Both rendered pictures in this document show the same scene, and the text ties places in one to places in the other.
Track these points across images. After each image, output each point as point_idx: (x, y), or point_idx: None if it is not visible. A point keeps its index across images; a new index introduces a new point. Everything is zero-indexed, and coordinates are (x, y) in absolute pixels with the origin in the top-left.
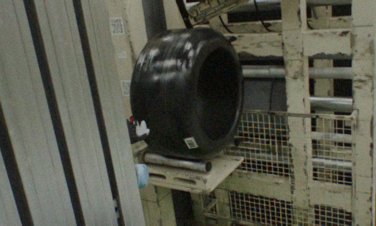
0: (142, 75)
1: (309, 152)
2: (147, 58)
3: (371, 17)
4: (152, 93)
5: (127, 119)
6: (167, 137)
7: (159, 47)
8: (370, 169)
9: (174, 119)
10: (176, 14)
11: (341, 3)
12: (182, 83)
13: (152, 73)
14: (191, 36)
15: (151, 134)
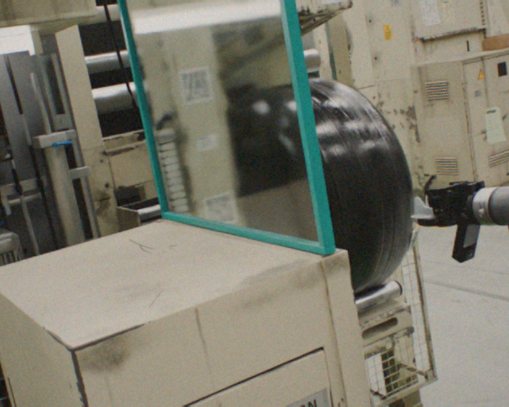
0: (339, 143)
1: None
2: (322, 118)
3: (371, 76)
4: (372, 166)
5: (436, 187)
6: (393, 239)
7: (321, 101)
8: (401, 273)
9: (410, 198)
10: (91, 107)
11: (309, 69)
12: (398, 141)
13: (355, 136)
14: (341, 82)
15: (368, 244)
